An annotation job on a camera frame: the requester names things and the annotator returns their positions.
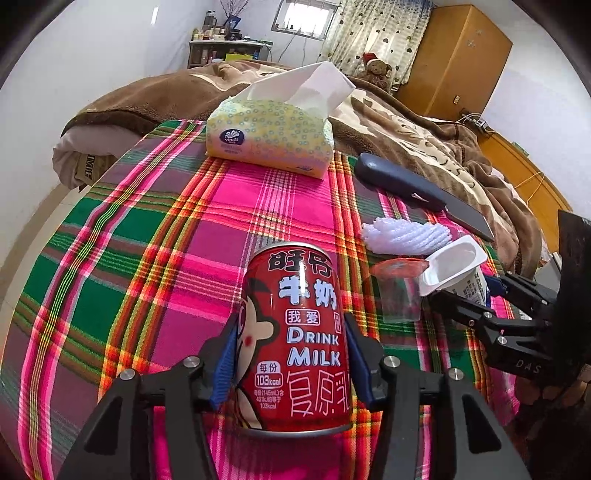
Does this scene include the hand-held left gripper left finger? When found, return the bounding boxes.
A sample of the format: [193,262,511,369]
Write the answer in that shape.
[55,318,241,480]

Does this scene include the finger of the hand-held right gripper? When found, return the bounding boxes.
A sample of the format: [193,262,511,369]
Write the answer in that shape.
[427,291,550,352]
[485,272,559,319]

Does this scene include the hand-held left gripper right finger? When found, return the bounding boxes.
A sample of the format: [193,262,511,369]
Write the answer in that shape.
[344,314,532,480]

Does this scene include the white yogurt cup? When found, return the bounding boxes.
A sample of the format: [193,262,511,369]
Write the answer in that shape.
[418,234,490,308]

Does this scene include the red cartoon milk can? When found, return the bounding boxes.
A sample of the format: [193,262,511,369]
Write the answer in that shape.
[233,242,356,437]

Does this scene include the grey storage box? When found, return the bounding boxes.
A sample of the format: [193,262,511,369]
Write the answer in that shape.
[536,251,561,278]

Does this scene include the clear plastic cup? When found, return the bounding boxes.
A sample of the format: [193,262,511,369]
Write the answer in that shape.
[369,258,430,324]

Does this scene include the white foam net sleeve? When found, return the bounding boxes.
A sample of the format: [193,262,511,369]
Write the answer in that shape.
[360,217,455,256]

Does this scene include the wooden headboard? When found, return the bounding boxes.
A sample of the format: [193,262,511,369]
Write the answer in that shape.
[478,131,573,227]

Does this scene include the pink green plaid cloth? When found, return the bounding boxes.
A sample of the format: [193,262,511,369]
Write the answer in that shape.
[0,119,522,480]

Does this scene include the brown fleece blanket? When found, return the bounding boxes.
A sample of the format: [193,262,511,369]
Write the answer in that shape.
[62,60,550,278]

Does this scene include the wooden wardrobe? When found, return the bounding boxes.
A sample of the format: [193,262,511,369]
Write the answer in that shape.
[394,4,513,121]

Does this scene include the yellow patterned tissue pack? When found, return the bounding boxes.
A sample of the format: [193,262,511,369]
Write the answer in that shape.
[204,61,357,180]

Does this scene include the brown teddy bear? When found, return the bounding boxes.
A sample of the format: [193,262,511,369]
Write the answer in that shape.
[355,52,393,88]

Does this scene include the white pillow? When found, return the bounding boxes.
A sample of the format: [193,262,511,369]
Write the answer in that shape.
[52,127,139,188]

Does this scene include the heart patterned curtain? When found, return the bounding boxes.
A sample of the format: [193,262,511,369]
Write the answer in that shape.
[318,0,435,86]

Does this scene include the white shelf with bottles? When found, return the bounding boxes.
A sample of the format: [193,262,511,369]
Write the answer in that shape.
[188,39,273,70]

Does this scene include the small window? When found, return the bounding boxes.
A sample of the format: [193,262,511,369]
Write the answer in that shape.
[271,0,340,38]

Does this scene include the dried branches in vase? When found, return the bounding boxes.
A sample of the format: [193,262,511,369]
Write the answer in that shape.
[217,0,250,19]

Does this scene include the dark handled kitchen knife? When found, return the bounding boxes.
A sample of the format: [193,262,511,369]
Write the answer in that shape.
[355,152,496,242]

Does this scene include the white chargers with cables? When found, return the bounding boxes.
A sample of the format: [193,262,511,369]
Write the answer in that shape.
[459,111,490,130]

